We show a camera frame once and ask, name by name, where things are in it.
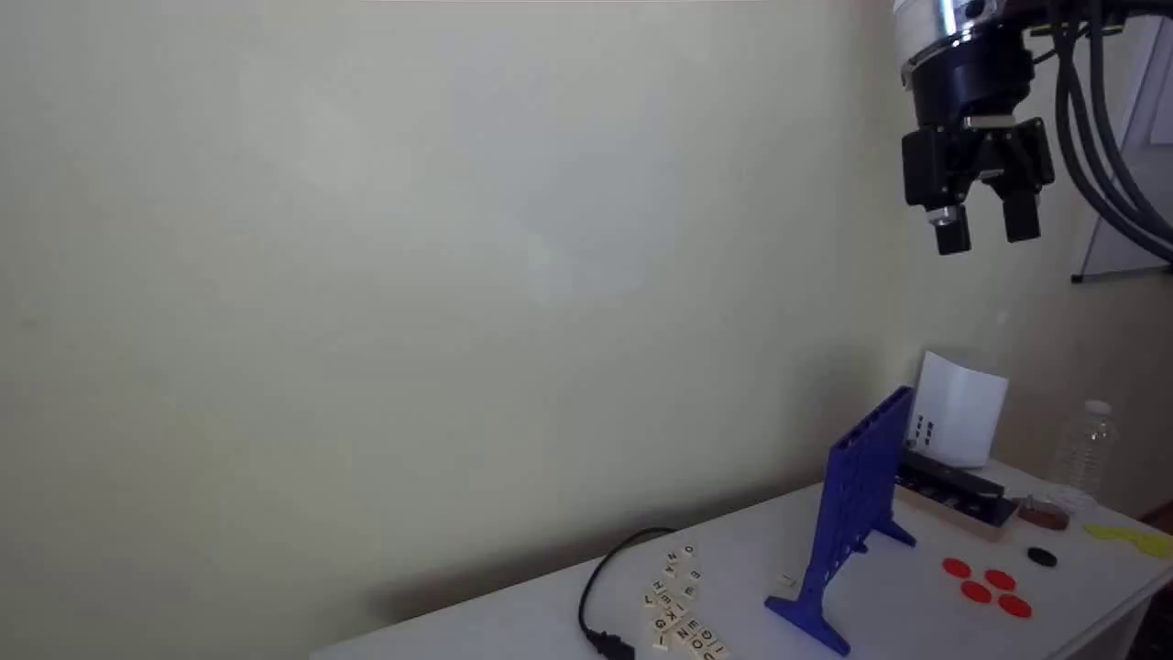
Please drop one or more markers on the small brown object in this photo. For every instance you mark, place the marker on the small brown object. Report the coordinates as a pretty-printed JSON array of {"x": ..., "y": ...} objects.
[{"x": 1041, "y": 513}]

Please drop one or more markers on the yellow game disc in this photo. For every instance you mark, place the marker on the yellow game disc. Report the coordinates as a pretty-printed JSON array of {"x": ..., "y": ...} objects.
[
  {"x": 1104, "y": 533},
  {"x": 1149, "y": 544}
]

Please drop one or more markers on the black game disc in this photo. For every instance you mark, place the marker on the black game disc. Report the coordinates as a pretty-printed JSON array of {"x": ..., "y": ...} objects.
[{"x": 1040, "y": 553}]

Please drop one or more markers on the cream letter tile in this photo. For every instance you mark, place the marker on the cream letter tile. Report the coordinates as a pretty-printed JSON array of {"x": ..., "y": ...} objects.
[
  {"x": 688, "y": 585},
  {"x": 697, "y": 637},
  {"x": 675, "y": 560},
  {"x": 661, "y": 597},
  {"x": 661, "y": 627},
  {"x": 716, "y": 650}
]

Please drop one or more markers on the white plastic container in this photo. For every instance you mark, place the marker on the white plastic container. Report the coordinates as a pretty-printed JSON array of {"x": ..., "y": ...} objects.
[{"x": 967, "y": 409}]

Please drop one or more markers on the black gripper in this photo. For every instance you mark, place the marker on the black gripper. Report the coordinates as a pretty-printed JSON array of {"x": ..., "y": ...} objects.
[{"x": 973, "y": 93}]

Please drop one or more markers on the blue connect four grid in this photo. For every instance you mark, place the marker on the blue connect four grid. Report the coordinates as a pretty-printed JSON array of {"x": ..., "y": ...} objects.
[{"x": 857, "y": 501}]

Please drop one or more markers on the clear plastic bottle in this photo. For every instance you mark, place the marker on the clear plastic bottle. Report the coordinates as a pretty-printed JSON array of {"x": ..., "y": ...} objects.
[{"x": 1089, "y": 446}]

